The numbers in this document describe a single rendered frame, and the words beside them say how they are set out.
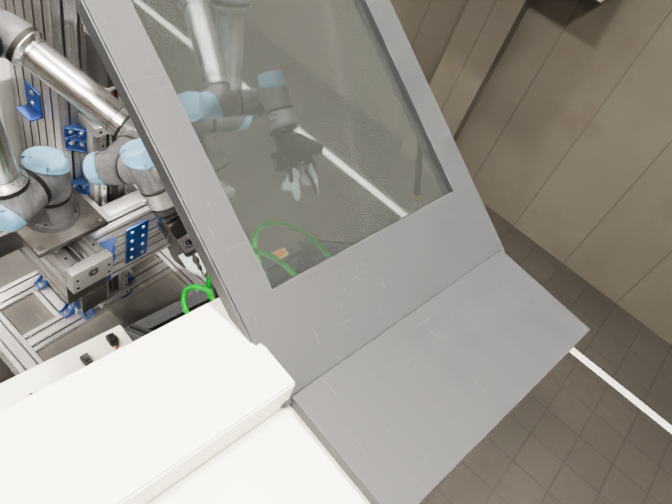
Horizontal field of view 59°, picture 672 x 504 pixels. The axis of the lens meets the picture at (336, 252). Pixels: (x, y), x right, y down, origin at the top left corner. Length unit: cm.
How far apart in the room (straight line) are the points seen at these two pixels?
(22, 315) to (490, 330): 196
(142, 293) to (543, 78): 249
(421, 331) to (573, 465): 212
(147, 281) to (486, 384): 185
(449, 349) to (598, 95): 257
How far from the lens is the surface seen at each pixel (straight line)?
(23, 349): 262
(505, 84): 383
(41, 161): 176
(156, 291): 277
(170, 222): 138
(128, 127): 147
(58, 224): 187
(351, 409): 112
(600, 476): 337
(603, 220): 391
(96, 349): 172
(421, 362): 122
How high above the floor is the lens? 246
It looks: 47 degrees down
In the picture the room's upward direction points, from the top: 23 degrees clockwise
